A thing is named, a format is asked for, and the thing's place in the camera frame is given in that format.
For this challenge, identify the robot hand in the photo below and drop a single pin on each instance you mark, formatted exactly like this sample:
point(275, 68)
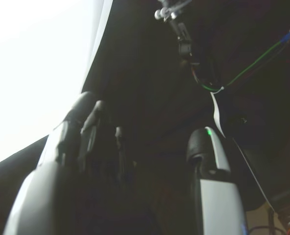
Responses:
point(61, 171)

